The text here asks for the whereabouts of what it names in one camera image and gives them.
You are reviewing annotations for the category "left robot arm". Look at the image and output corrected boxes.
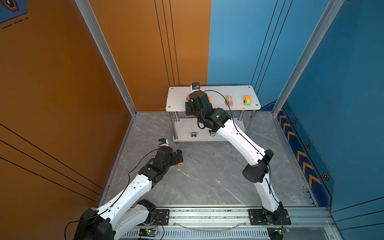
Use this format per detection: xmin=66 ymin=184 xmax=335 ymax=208
xmin=74 ymin=145 xmax=184 ymax=240

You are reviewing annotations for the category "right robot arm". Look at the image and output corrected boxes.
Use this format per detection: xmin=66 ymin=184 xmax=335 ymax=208
xmin=186 ymin=90 xmax=286 ymax=225

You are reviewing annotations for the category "circuit board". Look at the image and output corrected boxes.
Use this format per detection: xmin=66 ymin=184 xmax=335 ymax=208
xmin=267 ymin=228 xmax=290 ymax=240
xmin=138 ymin=229 xmax=159 ymax=240

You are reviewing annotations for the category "orange green toy car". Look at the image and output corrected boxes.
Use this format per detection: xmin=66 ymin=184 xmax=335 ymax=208
xmin=244 ymin=96 xmax=252 ymax=106

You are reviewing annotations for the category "aluminium corner post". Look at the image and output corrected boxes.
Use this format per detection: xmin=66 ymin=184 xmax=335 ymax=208
xmin=75 ymin=0 xmax=137 ymax=117
xmin=272 ymin=0 xmax=345 ymax=117

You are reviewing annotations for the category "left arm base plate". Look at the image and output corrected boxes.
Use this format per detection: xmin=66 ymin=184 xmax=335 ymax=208
xmin=143 ymin=209 xmax=170 ymax=226

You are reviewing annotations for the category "white two-tier shelf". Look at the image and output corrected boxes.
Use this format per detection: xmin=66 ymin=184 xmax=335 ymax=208
xmin=166 ymin=86 xmax=261 ymax=143

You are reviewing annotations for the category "right aluminium corner post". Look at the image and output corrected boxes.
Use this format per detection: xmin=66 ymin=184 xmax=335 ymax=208
xmin=272 ymin=0 xmax=345 ymax=117

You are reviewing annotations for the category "right circuit board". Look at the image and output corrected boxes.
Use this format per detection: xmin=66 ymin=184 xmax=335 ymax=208
xmin=267 ymin=228 xmax=290 ymax=240

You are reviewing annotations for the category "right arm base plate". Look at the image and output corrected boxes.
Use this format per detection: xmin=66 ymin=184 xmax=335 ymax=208
xmin=248 ymin=209 xmax=292 ymax=226

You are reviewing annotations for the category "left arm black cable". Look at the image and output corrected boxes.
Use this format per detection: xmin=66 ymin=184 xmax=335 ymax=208
xmin=63 ymin=148 xmax=160 ymax=240

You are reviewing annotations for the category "left circuit board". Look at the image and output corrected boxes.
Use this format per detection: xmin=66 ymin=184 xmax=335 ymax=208
xmin=138 ymin=229 xmax=159 ymax=240

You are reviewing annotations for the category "left aluminium corner post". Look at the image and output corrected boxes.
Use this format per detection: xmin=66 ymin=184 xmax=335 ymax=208
xmin=75 ymin=0 xmax=137 ymax=117

